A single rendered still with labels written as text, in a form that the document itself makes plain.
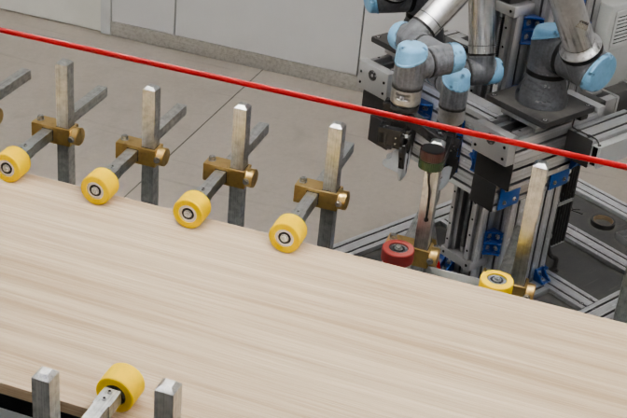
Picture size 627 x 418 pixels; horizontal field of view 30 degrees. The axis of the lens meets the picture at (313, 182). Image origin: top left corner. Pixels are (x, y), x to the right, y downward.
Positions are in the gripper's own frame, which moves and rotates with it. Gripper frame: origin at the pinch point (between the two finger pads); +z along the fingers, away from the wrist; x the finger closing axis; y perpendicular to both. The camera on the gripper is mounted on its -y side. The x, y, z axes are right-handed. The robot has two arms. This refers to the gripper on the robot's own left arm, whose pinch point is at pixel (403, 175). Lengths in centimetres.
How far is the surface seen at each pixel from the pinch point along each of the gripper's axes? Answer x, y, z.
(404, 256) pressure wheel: 20.4, -7.3, 10.1
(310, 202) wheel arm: 16.0, 18.9, 4.7
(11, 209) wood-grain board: 44, 86, 11
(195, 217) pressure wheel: 32, 43, 7
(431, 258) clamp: 10.2, -12.1, 15.4
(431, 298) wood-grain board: 34.0, -17.7, 10.7
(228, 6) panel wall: -261, 157, 72
